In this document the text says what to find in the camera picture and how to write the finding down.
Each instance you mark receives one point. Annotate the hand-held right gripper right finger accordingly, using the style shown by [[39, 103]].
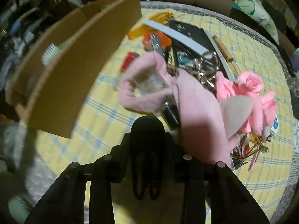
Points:
[[177, 165]]

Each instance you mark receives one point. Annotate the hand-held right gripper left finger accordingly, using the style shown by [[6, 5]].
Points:
[[116, 165]]

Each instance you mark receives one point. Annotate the brown cardboard box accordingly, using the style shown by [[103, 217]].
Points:
[[70, 86]]

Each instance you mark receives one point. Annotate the yellow checked cloth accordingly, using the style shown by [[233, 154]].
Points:
[[105, 121]]

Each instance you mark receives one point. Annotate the pale pink fluffy cloth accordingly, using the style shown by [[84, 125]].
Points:
[[198, 121]]

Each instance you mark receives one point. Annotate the beige makeup sponge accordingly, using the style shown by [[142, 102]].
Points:
[[236, 112]]

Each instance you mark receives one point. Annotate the gold eyelash curler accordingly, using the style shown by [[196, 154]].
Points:
[[257, 149]]

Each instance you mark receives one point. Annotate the glass perfume bottle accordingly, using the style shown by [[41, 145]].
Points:
[[151, 81]]

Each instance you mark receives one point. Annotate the gold scissors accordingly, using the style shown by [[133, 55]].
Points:
[[198, 73]]

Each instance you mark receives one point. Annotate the white cream tube blue label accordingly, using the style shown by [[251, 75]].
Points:
[[272, 126]]

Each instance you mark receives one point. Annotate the small red object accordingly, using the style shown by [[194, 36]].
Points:
[[129, 60]]

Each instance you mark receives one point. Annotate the pink rose cloth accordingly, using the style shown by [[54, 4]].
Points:
[[250, 81]]

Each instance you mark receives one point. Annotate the silver nail clipper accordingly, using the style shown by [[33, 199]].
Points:
[[155, 42]]

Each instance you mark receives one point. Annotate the wooden stick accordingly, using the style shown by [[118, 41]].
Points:
[[222, 47]]

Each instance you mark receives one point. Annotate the white nail file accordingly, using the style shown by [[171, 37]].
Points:
[[175, 35]]

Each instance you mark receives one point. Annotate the white brush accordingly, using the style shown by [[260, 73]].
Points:
[[50, 53]]

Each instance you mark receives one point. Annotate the black booklet gold print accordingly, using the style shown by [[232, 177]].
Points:
[[191, 35]]

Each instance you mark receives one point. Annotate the cluttered shelf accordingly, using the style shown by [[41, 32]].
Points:
[[28, 16]]

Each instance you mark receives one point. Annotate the green and white plastic bag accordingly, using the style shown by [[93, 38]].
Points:
[[252, 7]]

